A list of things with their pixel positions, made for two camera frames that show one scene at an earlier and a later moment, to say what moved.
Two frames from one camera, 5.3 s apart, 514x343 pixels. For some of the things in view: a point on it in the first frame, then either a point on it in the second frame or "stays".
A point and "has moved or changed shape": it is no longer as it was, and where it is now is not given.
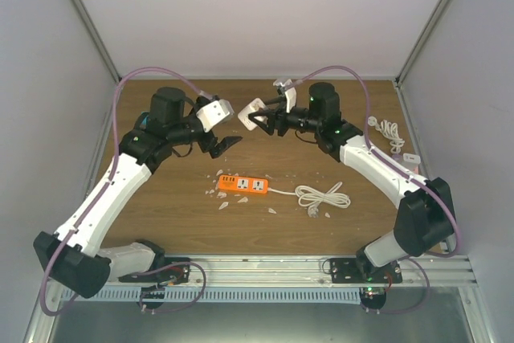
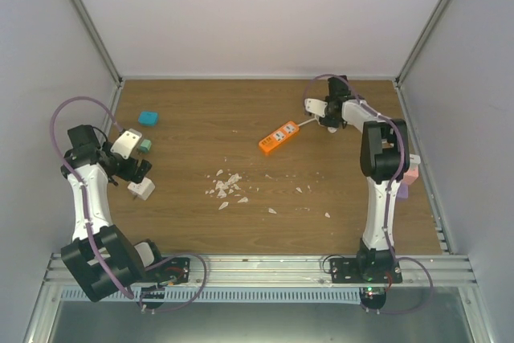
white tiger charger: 254,106 has moved or changed shape
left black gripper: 208,144 → 141,170
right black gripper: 273,121 → 334,124
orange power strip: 242,184 → 279,136
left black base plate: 171,270 stays
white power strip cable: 312,198 has moved or changed shape
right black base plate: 352,271 stays
